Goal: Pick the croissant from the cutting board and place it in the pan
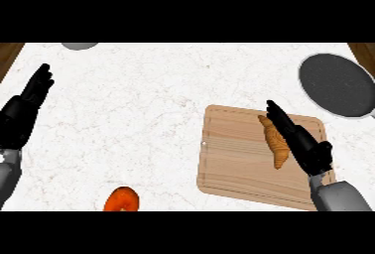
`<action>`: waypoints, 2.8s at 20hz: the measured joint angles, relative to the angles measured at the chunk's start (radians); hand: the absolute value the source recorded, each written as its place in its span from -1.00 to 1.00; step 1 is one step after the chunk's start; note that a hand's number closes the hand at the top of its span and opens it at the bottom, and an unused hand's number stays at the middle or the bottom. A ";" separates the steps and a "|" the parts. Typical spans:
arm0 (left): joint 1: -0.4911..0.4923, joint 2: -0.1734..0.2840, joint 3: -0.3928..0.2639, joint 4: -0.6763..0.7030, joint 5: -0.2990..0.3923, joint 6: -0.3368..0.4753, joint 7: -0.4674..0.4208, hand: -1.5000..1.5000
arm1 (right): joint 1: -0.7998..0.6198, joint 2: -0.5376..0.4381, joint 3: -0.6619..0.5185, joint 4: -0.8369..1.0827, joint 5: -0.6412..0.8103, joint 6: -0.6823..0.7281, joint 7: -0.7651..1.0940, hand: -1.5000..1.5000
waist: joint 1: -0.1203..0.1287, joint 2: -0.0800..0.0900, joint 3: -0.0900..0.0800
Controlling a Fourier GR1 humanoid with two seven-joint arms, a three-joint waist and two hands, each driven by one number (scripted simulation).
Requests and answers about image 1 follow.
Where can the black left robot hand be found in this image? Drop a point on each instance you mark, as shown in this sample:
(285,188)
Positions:
(22,109)

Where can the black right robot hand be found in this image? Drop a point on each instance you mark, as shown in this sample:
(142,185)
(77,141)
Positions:
(303,145)

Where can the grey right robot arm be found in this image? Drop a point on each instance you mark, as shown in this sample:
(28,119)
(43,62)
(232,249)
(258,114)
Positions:
(337,195)

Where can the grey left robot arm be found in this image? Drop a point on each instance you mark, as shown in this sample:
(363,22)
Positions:
(9,177)

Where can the golden brown croissant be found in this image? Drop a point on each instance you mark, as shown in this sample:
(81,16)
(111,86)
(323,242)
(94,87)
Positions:
(276,145)

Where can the pale wooden cutting board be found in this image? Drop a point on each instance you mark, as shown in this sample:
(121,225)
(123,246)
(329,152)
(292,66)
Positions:
(244,155)

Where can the grey round object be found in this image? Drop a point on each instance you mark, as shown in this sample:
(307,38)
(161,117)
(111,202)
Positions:
(78,45)

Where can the orange round fruit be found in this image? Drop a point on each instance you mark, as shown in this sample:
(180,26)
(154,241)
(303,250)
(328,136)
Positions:
(121,200)

